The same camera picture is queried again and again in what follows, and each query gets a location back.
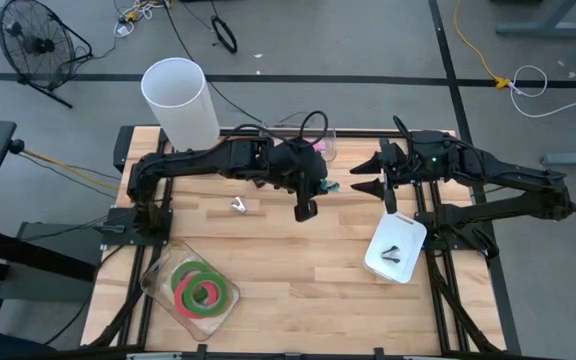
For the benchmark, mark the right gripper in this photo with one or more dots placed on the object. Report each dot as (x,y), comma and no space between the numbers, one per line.
(410,177)

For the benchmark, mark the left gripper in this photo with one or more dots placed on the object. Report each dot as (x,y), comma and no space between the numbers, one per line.
(298,167)

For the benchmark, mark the green and grey stapler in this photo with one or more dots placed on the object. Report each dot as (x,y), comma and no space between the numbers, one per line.
(332,186)

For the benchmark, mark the black staple remover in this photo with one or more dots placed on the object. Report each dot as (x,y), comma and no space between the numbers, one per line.
(392,254)

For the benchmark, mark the pink tape roll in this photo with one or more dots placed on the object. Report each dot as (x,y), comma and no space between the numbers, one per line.
(180,300)

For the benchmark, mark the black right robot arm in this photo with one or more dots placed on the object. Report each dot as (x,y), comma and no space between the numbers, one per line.
(518,200)

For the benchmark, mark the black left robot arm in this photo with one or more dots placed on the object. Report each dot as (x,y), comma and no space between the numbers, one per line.
(193,160)

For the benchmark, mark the clear plastic bin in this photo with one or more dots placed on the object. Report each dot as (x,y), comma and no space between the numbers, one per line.
(332,150)
(218,325)

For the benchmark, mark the white plastic bin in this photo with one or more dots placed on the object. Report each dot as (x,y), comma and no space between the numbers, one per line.
(408,240)

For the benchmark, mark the white cylindrical tube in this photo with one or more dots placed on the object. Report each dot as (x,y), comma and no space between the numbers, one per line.
(180,100)

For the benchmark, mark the grey floor bar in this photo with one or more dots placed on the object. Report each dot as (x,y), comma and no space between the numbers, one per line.
(573,159)

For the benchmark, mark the grey desk leg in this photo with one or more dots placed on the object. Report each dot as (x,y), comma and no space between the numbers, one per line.
(543,27)

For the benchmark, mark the silver aluminium bar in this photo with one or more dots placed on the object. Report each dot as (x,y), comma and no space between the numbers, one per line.
(153,356)

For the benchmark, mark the black support beam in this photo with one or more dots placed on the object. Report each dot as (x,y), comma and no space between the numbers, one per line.
(28,250)

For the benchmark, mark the black floor fan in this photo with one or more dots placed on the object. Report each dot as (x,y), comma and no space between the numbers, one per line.
(35,45)

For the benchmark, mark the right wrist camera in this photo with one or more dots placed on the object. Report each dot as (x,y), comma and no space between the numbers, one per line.
(399,156)

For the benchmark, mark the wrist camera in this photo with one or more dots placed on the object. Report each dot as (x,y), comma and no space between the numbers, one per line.
(306,211)
(399,156)

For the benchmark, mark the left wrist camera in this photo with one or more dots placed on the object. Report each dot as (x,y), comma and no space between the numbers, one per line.
(306,211)

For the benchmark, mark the black aluminium table frame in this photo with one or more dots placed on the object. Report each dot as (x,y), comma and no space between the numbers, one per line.
(358,133)

